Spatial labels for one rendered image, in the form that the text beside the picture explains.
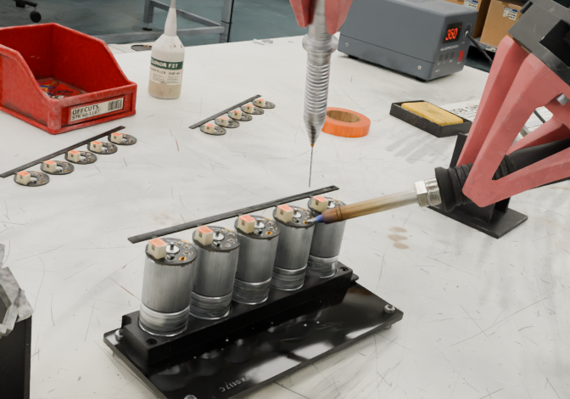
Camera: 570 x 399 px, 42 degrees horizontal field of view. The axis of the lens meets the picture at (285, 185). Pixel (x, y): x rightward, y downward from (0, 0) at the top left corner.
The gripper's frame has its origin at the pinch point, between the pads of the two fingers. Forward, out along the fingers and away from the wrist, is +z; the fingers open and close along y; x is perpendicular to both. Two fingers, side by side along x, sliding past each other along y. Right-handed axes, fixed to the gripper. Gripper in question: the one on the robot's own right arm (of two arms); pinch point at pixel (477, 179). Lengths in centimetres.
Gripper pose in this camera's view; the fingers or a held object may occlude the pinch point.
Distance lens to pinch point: 40.6
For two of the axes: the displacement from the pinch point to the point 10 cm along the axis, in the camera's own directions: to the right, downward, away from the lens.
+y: -0.2, 4.0, -9.2
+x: 7.8, 5.9, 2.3
